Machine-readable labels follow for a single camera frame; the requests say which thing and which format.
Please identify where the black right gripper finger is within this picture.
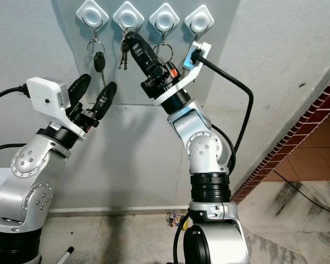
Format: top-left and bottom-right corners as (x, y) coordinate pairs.
(125, 31), (155, 76)
(130, 31), (166, 72)

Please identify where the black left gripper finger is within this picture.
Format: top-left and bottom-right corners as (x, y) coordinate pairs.
(91, 81), (118, 122)
(68, 73), (92, 106)

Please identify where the dark key bunch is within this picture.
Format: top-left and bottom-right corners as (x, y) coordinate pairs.
(118, 29), (134, 70)

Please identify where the black car key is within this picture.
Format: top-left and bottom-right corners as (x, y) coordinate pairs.
(89, 38), (106, 89)

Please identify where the white pen with black tip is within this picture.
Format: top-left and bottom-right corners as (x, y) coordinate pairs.
(58, 246), (75, 264)

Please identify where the small yellow toy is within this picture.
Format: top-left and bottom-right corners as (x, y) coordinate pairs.
(166, 212), (189, 229)

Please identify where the grey wall board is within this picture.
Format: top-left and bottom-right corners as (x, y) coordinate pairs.
(55, 0), (241, 106)

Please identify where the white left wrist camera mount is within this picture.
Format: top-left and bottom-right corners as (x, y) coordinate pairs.
(26, 77), (80, 138)

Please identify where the white diamond wall hook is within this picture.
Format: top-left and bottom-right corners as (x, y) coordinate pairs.
(184, 4), (215, 36)
(148, 3), (180, 35)
(113, 1), (145, 32)
(76, 0), (109, 31)

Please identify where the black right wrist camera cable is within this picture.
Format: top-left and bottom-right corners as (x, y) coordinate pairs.
(195, 52), (255, 175)

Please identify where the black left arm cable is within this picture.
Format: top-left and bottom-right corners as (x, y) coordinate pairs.
(0, 143), (23, 157)

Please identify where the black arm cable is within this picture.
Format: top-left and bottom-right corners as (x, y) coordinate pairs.
(0, 143), (23, 157)
(173, 212), (190, 264)

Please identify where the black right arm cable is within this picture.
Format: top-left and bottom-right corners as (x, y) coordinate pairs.
(173, 212), (190, 264)

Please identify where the thin black floor cable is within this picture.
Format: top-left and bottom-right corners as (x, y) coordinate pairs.
(275, 169), (330, 216)

